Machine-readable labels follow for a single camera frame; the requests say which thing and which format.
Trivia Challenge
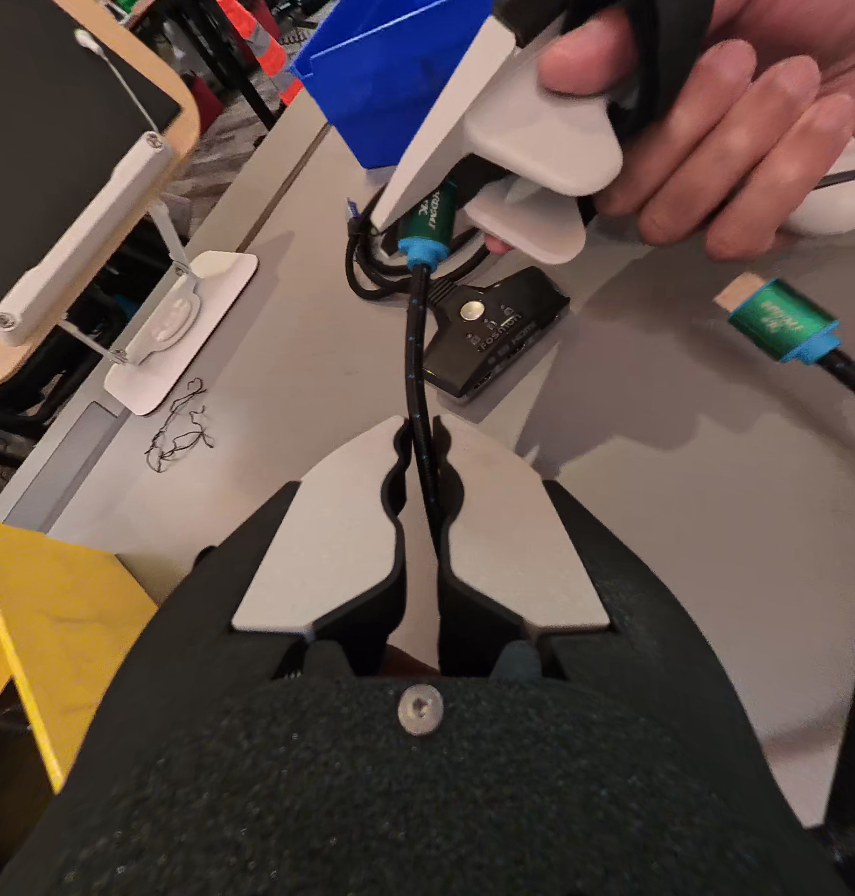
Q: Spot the white panel stand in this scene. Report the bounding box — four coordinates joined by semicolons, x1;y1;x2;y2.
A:
0;26;258;417

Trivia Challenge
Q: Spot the black braided hdmi cable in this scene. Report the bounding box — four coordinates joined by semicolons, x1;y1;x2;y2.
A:
715;273;855;410
397;194;473;522

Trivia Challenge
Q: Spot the tangled thin black wire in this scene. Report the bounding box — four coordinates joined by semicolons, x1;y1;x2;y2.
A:
145;378;216;473

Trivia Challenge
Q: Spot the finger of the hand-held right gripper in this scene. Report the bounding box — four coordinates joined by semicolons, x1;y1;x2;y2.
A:
369;12;627;235
460;177;592;267

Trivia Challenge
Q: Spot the black hdmi switch with cable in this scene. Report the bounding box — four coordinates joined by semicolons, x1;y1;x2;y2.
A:
344;196;571;404

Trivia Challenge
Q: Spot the blue plastic bin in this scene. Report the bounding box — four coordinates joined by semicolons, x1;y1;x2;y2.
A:
295;0;501;169

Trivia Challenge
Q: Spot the orange traffic cone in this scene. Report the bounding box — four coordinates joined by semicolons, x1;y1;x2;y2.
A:
218;0;305;110

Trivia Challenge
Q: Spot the yellow plastic bin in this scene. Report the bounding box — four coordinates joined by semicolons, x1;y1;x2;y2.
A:
0;518;160;792

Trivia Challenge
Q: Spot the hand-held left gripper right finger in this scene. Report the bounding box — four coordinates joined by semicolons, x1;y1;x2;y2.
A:
436;418;610;673

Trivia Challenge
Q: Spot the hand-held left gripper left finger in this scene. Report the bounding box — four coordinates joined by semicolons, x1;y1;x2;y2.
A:
232;415;412;670

